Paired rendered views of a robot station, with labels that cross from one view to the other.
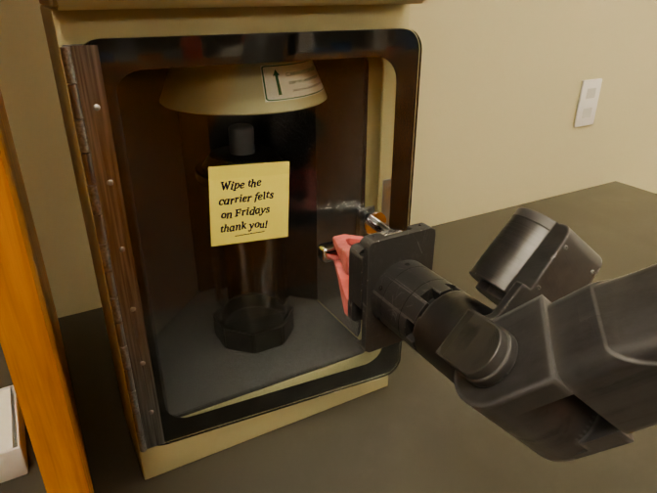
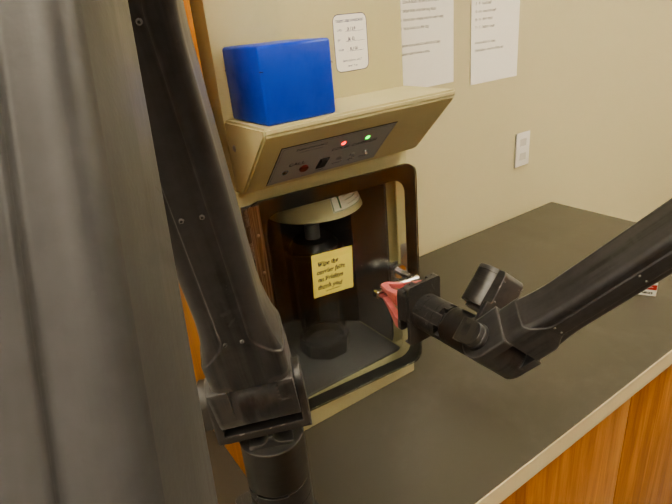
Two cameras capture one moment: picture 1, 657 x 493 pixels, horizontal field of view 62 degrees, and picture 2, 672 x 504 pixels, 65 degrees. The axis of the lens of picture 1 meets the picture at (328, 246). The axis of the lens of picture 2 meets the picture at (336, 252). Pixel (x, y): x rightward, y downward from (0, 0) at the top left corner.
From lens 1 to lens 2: 37 cm
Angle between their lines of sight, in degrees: 3
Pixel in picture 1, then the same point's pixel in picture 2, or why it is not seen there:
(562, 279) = (505, 296)
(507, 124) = (466, 174)
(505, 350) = (483, 332)
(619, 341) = (526, 322)
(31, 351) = not seen: hidden behind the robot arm
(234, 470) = (332, 431)
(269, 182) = (342, 258)
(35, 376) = not seen: hidden behind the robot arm
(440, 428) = (452, 390)
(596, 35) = (521, 101)
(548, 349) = (500, 329)
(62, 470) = not seen: hidden behind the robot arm
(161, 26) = (284, 188)
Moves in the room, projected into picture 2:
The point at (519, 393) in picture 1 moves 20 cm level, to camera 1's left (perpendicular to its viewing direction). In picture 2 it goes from (491, 349) to (326, 371)
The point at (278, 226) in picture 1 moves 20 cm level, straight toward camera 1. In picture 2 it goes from (347, 281) to (380, 347)
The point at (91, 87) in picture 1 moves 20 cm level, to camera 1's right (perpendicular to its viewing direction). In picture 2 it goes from (256, 226) to (391, 210)
